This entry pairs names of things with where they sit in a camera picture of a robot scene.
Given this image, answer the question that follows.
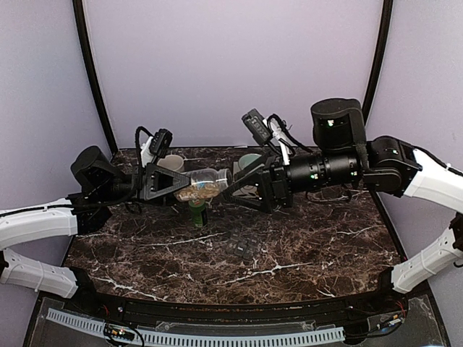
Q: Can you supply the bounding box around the green labelled supplement bottle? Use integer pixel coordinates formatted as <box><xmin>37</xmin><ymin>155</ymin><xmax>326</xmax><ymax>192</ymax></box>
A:
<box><xmin>188</xmin><ymin>200</ymin><xmax>208</xmax><ymax>228</ymax></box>

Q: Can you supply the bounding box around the black left frame post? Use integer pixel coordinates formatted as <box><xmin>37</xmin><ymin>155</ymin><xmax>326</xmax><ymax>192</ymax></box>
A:
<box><xmin>72</xmin><ymin>0</ymin><xmax>119</xmax><ymax>155</ymax></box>

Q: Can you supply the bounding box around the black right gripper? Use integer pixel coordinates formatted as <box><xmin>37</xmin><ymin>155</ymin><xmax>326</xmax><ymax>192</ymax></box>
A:
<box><xmin>221</xmin><ymin>149</ymin><xmax>360</xmax><ymax>214</ymax></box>

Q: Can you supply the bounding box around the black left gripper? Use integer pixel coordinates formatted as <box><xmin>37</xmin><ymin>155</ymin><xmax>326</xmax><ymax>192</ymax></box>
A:
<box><xmin>96</xmin><ymin>162</ymin><xmax>201</xmax><ymax>205</ymax></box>

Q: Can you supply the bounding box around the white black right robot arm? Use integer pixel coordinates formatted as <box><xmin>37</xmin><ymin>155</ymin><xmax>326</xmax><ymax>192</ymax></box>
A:
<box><xmin>223</xmin><ymin>98</ymin><xmax>462</xmax><ymax>314</ymax></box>

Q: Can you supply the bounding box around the white floral ceramic mug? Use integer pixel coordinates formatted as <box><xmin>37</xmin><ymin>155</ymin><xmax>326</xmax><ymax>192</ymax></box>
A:
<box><xmin>157</xmin><ymin>154</ymin><xmax>184</xmax><ymax>173</ymax></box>

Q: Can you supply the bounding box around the light green ceramic bowl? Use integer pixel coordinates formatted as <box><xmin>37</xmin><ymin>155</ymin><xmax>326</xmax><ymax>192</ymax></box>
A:
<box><xmin>237</xmin><ymin>153</ymin><xmax>261</xmax><ymax>171</ymax></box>

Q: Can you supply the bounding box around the black right frame post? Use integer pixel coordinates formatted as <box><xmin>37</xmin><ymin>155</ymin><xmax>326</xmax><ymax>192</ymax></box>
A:
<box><xmin>362</xmin><ymin>0</ymin><xmax>394</xmax><ymax>123</ymax></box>

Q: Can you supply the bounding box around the white slotted cable duct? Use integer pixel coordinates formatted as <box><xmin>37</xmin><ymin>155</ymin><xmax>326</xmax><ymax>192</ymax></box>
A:
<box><xmin>46</xmin><ymin>308</ymin><xmax>346</xmax><ymax>346</ymax></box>

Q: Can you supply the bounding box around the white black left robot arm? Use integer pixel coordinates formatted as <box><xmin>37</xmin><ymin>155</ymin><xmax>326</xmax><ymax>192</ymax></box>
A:
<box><xmin>1</xmin><ymin>145</ymin><xmax>190</xmax><ymax>315</ymax></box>

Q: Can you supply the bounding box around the black frame post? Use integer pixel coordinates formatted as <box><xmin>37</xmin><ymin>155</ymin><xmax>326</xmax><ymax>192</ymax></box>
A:
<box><xmin>72</xmin><ymin>0</ymin><xmax>119</xmax><ymax>155</ymax></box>
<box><xmin>362</xmin><ymin>0</ymin><xmax>394</xmax><ymax>123</ymax></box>

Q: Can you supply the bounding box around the square floral ceramic plate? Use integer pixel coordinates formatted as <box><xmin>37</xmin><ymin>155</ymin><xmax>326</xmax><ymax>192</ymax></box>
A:
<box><xmin>232</xmin><ymin>162</ymin><xmax>260</xmax><ymax>200</ymax></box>

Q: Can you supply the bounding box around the clear pill bottle green label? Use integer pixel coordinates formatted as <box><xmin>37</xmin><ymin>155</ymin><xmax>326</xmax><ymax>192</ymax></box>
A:
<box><xmin>174</xmin><ymin>168</ymin><xmax>232</xmax><ymax>202</ymax></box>

